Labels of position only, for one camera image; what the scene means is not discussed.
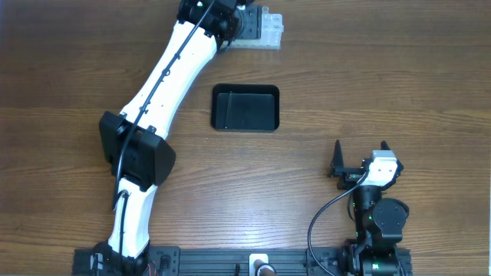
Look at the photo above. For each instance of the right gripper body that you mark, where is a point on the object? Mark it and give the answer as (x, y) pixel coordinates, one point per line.
(347, 176)

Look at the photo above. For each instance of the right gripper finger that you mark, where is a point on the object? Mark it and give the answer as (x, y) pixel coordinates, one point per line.
(338, 157)
(384, 146)

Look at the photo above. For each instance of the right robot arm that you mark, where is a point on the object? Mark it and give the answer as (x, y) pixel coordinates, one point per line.
(387, 218)

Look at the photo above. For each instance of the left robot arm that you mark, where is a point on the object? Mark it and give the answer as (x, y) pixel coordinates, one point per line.
(172, 76)

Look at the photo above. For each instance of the black tray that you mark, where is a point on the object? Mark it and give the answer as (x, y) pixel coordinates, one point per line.
(249, 111)

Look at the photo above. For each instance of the clear test tube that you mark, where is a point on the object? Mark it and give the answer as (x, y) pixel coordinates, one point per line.
(229, 110)
(265, 10)

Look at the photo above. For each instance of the white test tube rack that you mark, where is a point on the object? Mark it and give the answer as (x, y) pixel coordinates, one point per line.
(273, 34)

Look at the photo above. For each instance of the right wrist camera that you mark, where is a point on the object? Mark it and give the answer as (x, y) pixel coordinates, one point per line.
(381, 166)

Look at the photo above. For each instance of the mounting rail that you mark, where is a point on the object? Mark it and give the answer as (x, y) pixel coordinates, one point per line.
(215, 262)

